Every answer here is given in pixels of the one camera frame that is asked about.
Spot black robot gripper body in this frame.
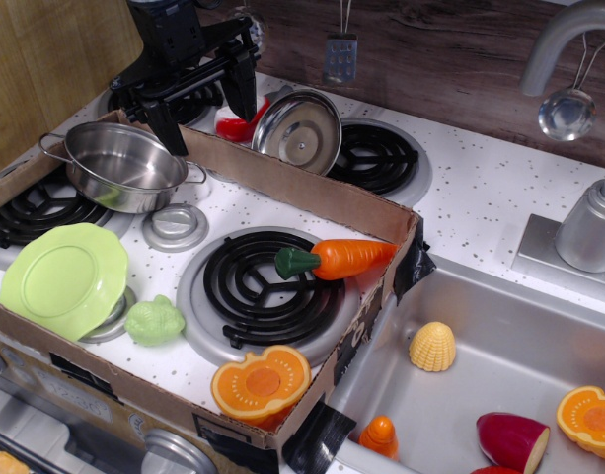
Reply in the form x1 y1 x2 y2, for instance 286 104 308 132
110 1 259 112

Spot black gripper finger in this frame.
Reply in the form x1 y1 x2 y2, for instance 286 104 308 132
220 59 257 121
140 99 188 156

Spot light green toy broccoli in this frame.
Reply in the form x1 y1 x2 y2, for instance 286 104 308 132
124 294 185 347

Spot stainless steel pot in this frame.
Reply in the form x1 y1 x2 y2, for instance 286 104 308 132
38 121 206 214

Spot steel pot lid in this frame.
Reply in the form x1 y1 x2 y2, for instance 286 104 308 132
252 89 342 176

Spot hanging steel skimmer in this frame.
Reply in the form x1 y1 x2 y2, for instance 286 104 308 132
232 1 268 54

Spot hanging steel spatula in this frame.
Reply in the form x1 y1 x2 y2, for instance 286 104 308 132
322 1 358 85

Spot grey stove knob centre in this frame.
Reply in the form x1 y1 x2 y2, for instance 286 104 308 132
142 203 209 253

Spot front left black burner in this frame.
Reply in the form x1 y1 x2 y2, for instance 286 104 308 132
0 168 133 270

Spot back right black burner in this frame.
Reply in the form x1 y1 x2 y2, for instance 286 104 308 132
328 118 432 207

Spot light green plastic plate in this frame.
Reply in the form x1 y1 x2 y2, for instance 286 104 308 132
0 223 128 342

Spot orange toy carrot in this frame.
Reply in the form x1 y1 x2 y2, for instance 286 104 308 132
274 239 399 280

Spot front right black burner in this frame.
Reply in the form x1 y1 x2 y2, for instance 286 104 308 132
176 227 360 366

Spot grey stove knob under plate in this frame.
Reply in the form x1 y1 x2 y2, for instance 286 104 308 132
79 286 137 344

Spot brown cardboard fence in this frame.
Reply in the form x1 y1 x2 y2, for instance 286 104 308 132
0 128 426 473

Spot hanging steel ladle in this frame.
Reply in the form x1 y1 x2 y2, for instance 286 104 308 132
538 33 605 142

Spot yellow toy corn piece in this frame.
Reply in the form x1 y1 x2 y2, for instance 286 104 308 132
409 322 456 372

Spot grey oven knob front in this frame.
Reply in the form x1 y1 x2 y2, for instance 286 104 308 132
140 429 218 474

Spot small orange toy bottle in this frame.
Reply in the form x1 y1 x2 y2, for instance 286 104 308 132
357 415 400 461

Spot grey toy faucet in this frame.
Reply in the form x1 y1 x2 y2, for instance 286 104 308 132
509 0 605 300

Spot yellow toy at bottom left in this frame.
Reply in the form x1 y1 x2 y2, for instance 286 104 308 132
0 451 31 474

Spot grey sink basin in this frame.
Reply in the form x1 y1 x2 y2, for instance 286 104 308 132
329 258 605 473

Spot red toy sweet potato half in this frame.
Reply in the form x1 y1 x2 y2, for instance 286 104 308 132
476 412 551 473

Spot red toy piece bottom edge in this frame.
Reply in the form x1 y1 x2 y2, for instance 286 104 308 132
471 465 521 474

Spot orange pumpkin half in sink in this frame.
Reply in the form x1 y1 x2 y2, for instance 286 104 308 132
556 385 605 459

